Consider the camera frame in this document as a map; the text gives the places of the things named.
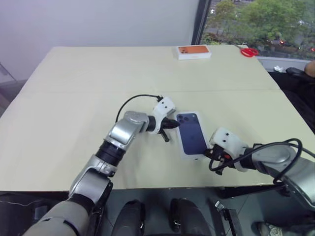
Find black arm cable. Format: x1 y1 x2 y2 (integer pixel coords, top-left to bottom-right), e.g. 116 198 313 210
208 138 303 185
115 93 164 124

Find dark patterned shoe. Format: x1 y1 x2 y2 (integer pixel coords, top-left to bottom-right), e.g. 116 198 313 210
255 221 284 236

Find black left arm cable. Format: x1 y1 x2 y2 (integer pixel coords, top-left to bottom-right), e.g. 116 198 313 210
115 93 164 124

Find black window frame post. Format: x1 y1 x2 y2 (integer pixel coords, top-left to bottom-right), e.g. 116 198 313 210
194 0 211 46

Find black metal stand bar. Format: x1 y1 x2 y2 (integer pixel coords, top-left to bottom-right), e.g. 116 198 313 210
214 200 245 236

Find black table frame beam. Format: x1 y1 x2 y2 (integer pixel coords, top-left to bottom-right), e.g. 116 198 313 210
217 184 291 200
0 190 72 205

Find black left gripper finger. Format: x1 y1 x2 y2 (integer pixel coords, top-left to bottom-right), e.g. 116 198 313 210
167 118 181 129
159 129 170 143

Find orange print phone box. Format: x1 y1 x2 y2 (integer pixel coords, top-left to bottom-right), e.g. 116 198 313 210
175 44 213 61

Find black office chair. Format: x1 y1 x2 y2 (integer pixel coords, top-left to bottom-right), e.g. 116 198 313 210
269 67 315 135

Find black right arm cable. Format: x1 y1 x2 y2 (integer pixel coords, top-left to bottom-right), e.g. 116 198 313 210
208 138 303 185

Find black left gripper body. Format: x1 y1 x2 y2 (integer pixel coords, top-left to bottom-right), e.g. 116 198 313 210
157 118 171 132

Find dark rounded leg shape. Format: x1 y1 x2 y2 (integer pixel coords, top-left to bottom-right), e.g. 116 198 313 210
111 199 146 236
170 197 210 236

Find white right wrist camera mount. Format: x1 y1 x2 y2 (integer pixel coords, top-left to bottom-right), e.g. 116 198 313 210
209 126 257 172

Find white phone box lid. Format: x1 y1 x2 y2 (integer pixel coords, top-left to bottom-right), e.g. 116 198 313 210
175 111 212 162

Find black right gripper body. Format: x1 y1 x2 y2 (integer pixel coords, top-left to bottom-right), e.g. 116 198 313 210
209 145 232 166

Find red handled scissors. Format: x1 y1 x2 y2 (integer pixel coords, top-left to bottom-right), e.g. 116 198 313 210
235 44 260 58

